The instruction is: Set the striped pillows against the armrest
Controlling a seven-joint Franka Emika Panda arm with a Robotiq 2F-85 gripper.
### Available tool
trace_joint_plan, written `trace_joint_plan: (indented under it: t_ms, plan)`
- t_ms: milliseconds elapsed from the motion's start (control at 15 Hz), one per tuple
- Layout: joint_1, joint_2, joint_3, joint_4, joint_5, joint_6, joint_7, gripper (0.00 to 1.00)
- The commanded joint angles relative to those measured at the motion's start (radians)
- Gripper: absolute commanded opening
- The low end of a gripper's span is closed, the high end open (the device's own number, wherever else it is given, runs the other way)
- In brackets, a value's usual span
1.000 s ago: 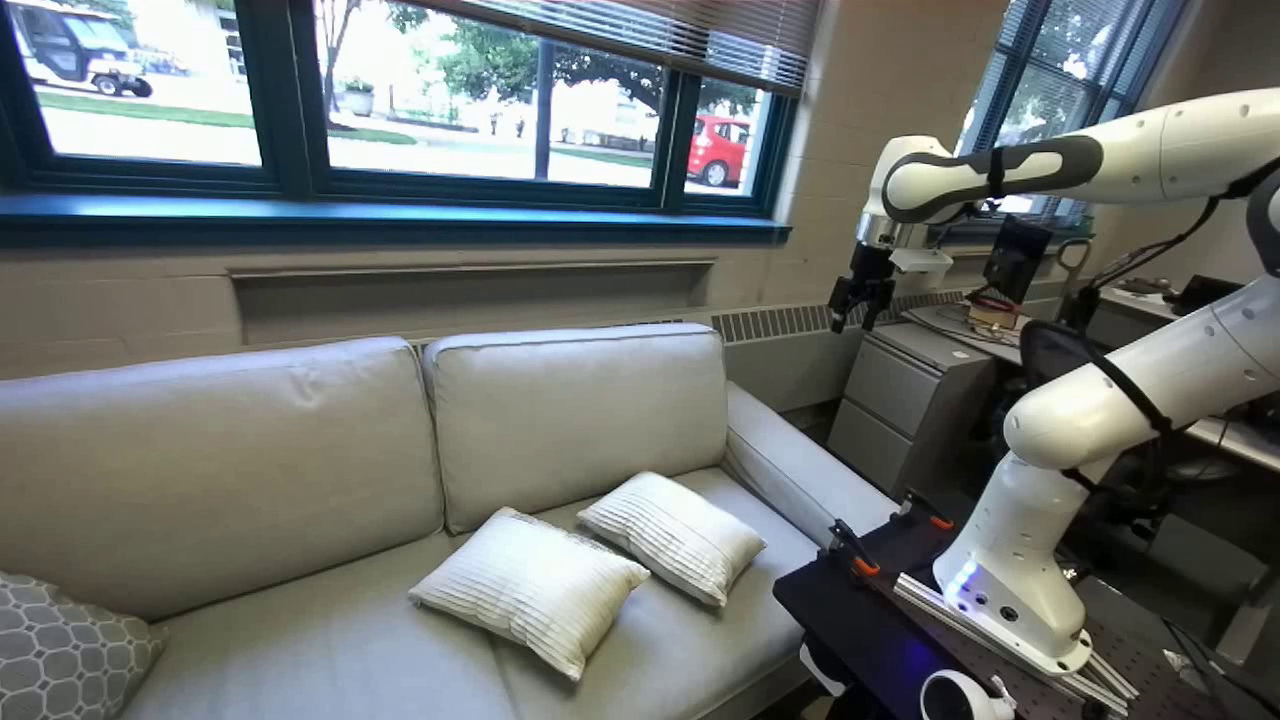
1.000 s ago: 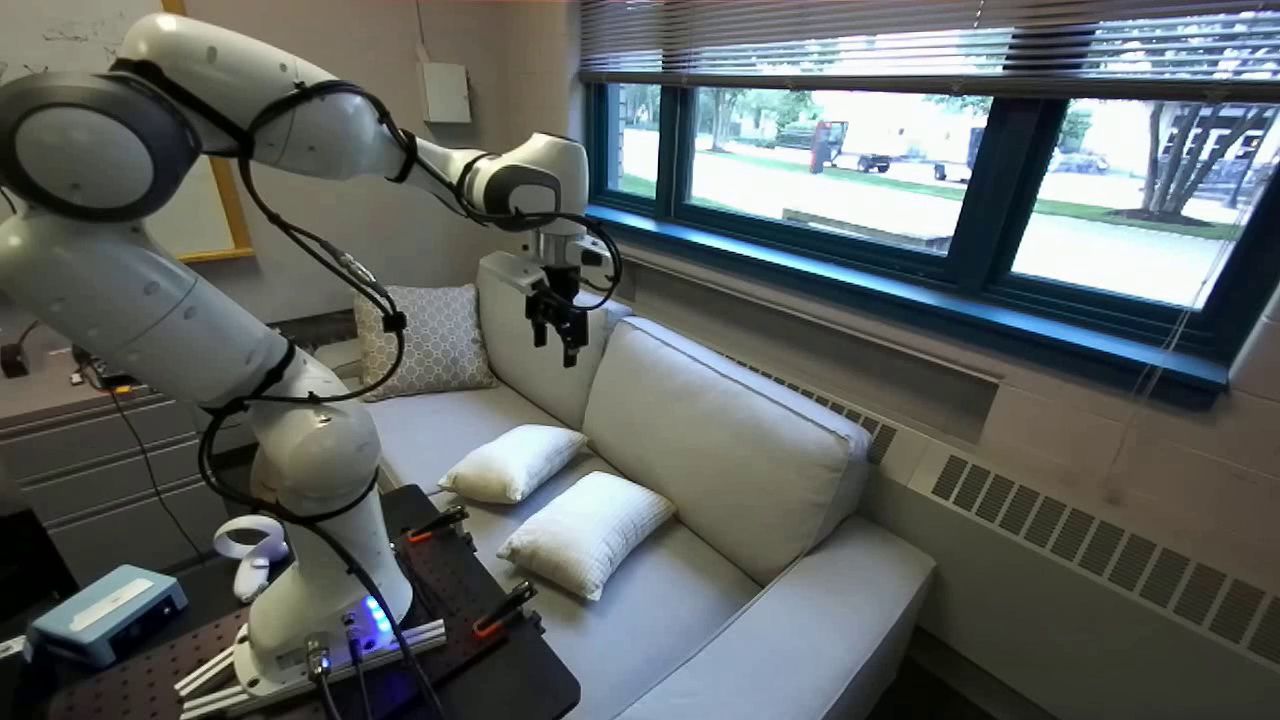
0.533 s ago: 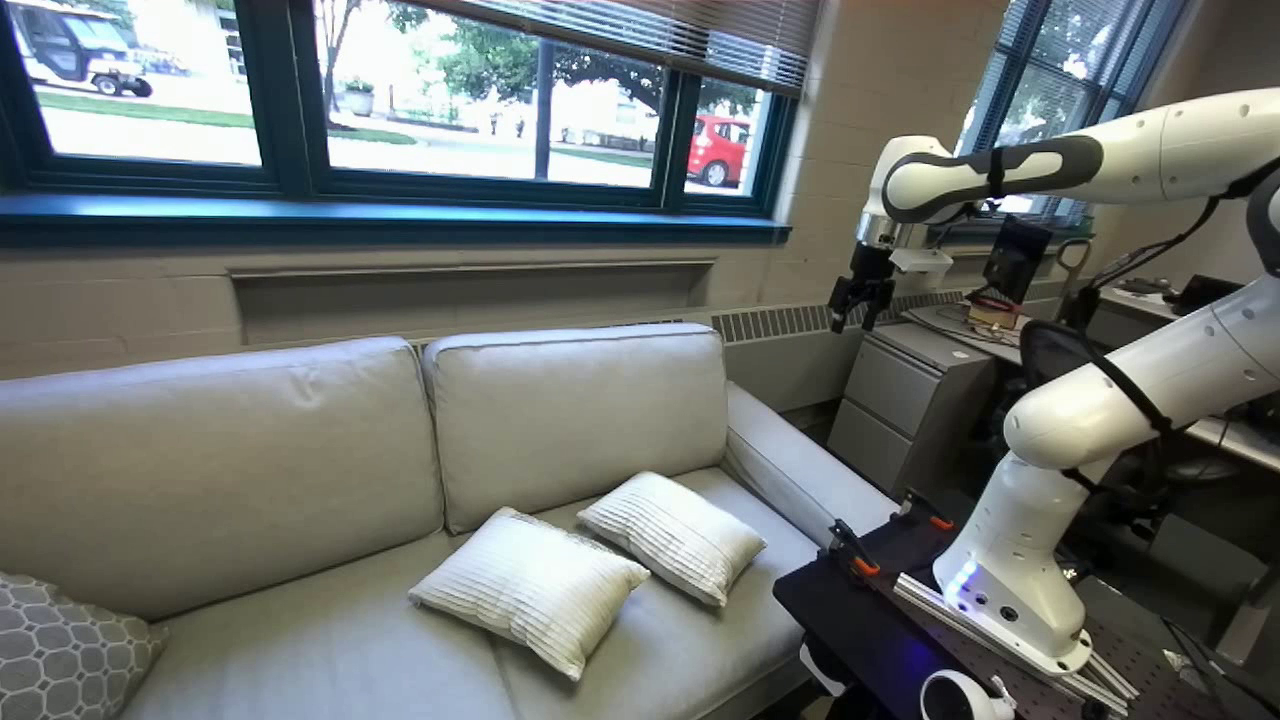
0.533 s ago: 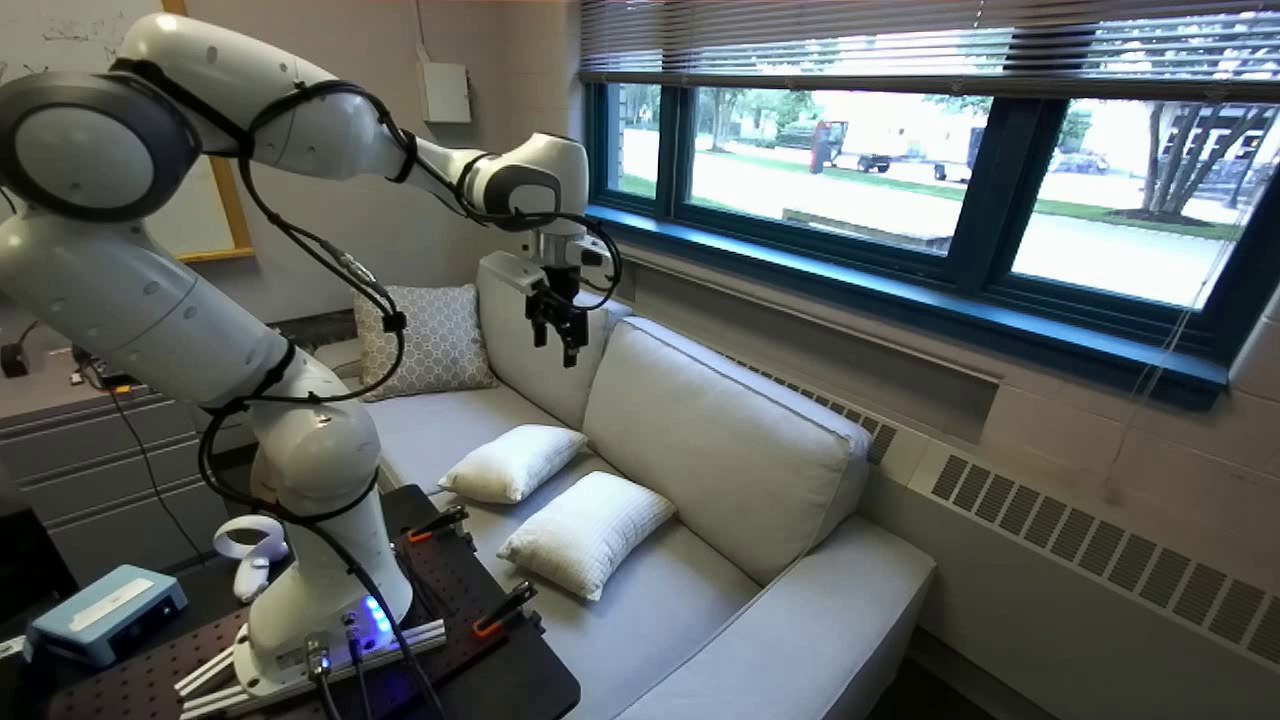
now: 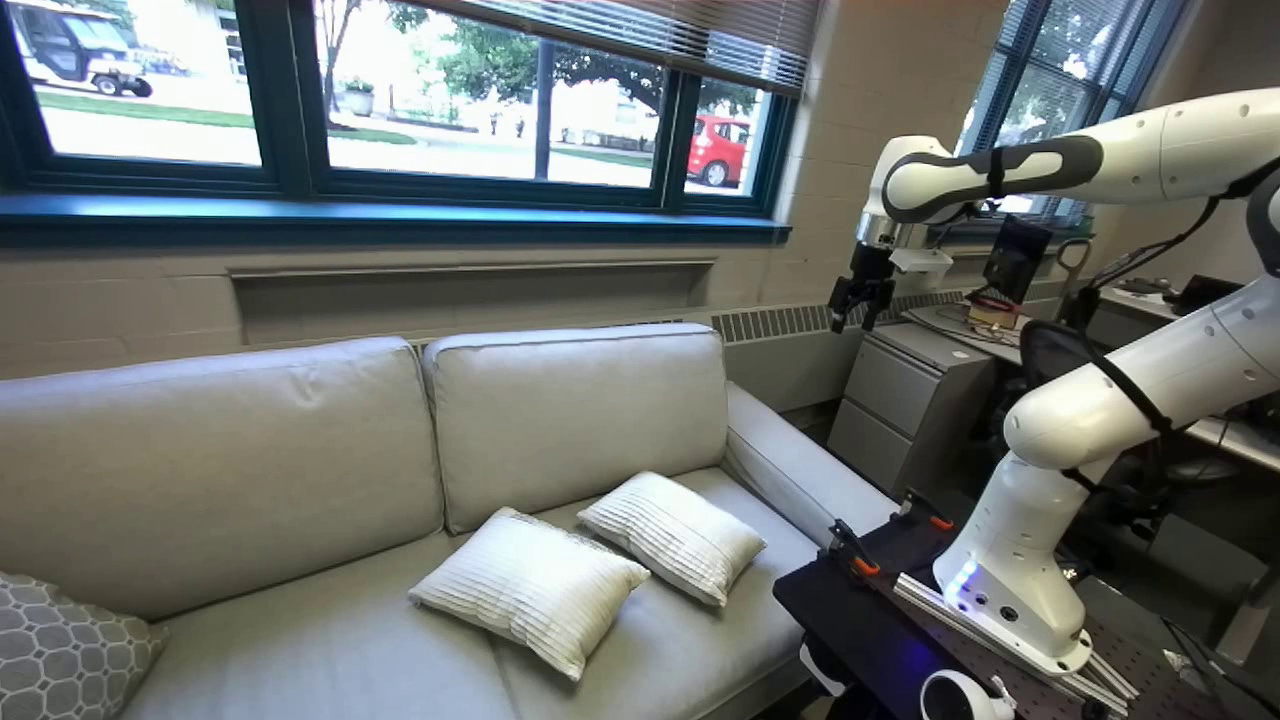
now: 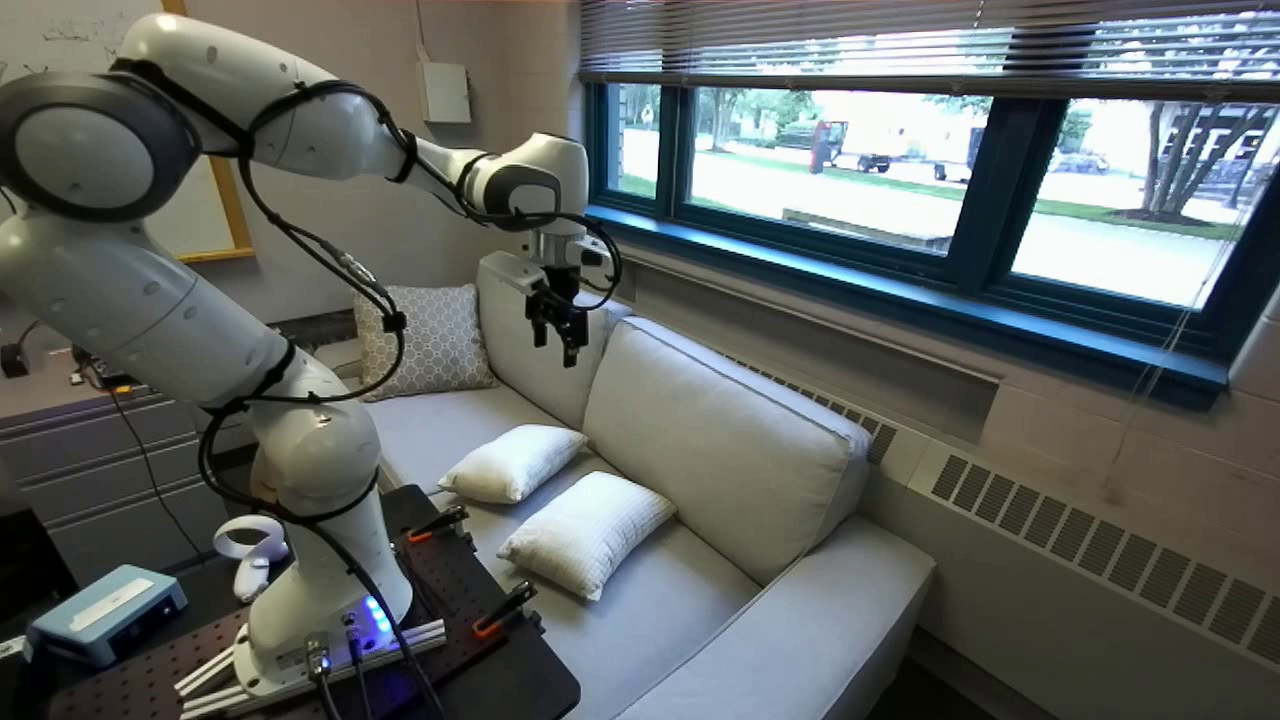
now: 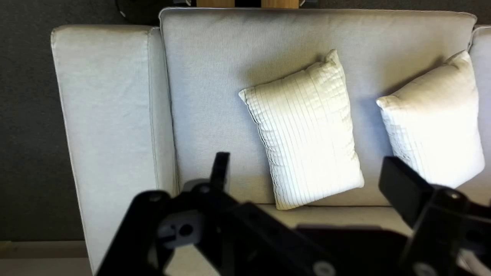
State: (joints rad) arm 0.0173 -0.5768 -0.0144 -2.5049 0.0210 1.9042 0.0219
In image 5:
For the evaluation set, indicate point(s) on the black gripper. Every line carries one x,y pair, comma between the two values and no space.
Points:
874,272

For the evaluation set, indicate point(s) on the cream striped pillow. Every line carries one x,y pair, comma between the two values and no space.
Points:
674,533
532,587

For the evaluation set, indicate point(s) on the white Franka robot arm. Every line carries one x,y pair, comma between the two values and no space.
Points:
1172,147

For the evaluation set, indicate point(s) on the grey filing cabinet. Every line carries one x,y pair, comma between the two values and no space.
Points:
905,400

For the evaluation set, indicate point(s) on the brown basket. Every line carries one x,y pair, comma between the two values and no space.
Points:
995,318

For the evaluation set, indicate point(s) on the black office chair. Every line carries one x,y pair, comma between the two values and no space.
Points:
1062,353

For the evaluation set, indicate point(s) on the red vehicle outside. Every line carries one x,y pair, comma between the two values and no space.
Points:
723,147

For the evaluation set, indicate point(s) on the red black clamp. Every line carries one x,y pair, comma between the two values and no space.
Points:
941,527
859,558

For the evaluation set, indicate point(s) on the window blinds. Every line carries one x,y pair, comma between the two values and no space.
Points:
746,43

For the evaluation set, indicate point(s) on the grey sofa back cushion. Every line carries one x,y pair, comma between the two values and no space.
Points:
202,467
575,412

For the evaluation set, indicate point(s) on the black robot table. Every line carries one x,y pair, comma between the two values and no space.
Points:
853,626

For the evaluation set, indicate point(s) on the black laptop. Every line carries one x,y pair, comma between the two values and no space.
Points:
1205,292

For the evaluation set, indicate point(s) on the white VR controller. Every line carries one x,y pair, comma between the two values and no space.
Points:
952,698

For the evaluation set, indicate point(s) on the white office desk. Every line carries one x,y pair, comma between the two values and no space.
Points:
1241,441

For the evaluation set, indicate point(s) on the dark vehicle outside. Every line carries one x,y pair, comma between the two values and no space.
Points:
65,43

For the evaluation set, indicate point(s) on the grey lattice pattern pillow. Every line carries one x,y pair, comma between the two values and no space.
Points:
54,661

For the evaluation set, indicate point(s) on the beige wall radiator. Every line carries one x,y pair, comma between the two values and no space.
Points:
787,360

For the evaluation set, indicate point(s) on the narrow blue frame window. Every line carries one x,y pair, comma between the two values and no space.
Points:
1013,67

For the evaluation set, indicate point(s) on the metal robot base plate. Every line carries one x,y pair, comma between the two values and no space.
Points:
963,619

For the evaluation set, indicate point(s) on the wide teal frame window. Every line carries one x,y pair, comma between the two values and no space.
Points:
286,93

